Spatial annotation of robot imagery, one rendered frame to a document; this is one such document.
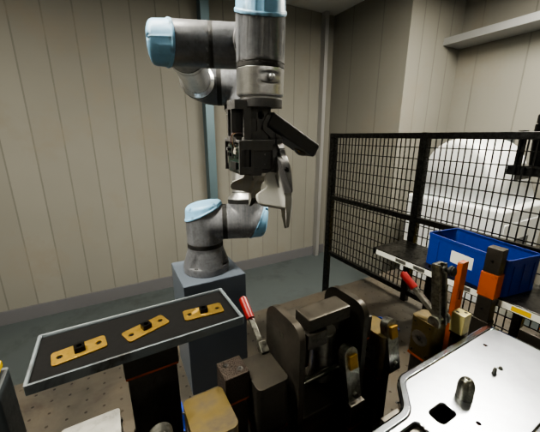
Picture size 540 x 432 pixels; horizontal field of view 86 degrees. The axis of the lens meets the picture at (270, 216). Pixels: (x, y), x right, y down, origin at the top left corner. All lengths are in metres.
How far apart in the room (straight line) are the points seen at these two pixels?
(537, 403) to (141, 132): 2.87
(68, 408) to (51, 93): 2.30
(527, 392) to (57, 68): 3.11
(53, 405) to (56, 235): 1.97
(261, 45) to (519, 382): 0.88
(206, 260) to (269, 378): 0.44
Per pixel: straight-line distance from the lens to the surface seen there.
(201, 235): 0.93
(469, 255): 1.25
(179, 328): 0.65
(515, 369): 0.97
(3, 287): 3.30
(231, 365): 0.65
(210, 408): 0.61
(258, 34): 0.48
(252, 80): 0.47
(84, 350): 0.66
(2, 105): 3.02
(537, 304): 1.26
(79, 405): 1.27
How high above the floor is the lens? 1.53
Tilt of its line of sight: 15 degrees down
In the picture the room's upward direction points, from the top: straight up
